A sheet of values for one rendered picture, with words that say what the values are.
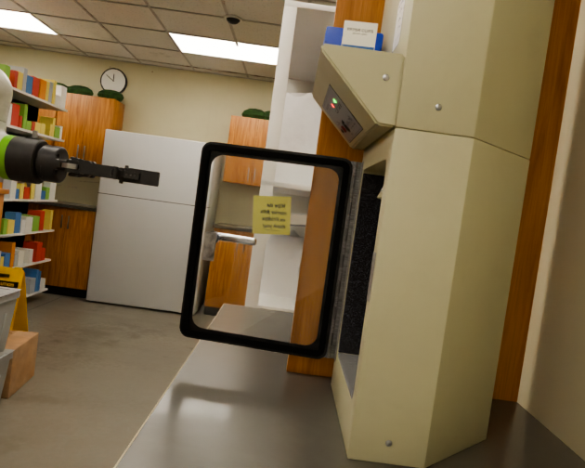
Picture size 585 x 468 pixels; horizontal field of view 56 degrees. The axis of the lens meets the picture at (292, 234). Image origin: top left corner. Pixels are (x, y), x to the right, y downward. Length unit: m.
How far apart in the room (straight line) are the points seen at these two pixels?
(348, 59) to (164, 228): 5.09
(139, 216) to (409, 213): 5.17
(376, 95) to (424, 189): 0.15
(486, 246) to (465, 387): 0.22
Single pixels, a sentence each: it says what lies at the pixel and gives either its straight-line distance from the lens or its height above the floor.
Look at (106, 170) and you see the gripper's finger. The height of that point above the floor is 1.30.
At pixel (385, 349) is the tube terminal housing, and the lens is 0.79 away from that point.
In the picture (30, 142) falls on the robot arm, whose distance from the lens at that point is 1.23.
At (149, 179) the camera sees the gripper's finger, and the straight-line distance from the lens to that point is 1.17.
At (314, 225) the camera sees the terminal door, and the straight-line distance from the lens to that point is 1.07.
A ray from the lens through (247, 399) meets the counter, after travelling 1.00.
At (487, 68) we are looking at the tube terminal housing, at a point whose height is 1.51.
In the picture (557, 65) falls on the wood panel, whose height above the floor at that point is 1.64.
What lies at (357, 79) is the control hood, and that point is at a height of 1.47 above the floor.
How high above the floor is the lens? 1.29
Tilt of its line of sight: 3 degrees down
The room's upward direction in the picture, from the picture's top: 8 degrees clockwise
